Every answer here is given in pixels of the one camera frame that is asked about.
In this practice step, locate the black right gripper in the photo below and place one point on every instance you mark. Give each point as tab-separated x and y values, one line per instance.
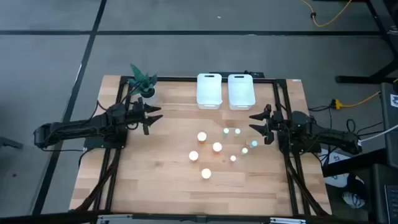
280	124

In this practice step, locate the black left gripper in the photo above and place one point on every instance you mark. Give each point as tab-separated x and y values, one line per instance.
135	113

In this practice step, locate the small clear medicine bottle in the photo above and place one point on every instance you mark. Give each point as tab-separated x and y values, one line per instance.
233	158
254	143
244	150

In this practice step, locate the small bottle with yellow pills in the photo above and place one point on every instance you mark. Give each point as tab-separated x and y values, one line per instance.
237	131

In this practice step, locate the small bottle with green pills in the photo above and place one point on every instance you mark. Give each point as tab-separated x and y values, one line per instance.
226	131

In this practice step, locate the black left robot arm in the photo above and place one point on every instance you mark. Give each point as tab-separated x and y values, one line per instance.
77	127

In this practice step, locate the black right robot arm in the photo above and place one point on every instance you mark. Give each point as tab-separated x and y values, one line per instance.
335	138

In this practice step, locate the white plastic bin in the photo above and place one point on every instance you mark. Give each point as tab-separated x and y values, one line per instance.
209	91
241	92

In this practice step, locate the green plant in white pot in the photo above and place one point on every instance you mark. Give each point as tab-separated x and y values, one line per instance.
143	81

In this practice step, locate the black desk leg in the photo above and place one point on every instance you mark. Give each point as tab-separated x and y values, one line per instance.
357	79

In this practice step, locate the white blue patterned cloth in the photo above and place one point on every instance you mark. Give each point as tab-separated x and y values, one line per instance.
353	199

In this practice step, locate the black computer tower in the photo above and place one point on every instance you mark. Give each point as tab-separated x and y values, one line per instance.
390	124

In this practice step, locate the grey metal foot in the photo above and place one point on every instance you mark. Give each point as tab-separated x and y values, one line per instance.
11	143

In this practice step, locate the black box with vents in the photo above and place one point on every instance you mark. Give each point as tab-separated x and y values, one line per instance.
387	196

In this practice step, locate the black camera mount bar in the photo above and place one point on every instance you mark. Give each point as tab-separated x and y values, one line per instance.
255	75

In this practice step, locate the black rail with silver brackets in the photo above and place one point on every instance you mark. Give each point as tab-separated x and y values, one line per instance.
46	217

